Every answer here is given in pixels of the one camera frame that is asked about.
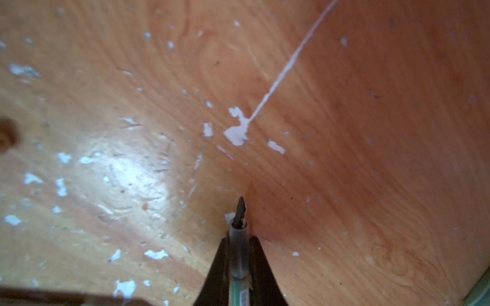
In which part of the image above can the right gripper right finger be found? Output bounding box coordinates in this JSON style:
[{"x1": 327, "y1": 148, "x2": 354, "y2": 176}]
[{"x1": 249, "y1": 237, "x2": 288, "y2": 306}]

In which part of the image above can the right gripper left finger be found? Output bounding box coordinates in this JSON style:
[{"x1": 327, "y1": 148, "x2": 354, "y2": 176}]
[{"x1": 193, "y1": 237, "x2": 230, "y2": 306}]

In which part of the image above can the dark green pen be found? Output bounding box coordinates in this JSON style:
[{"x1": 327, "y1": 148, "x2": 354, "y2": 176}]
[{"x1": 227, "y1": 196, "x2": 250, "y2": 306}]

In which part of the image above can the light green cap right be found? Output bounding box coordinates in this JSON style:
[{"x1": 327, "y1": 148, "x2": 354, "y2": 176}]
[{"x1": 463, "y1": 269, "x2": 490, "y2": 306}]

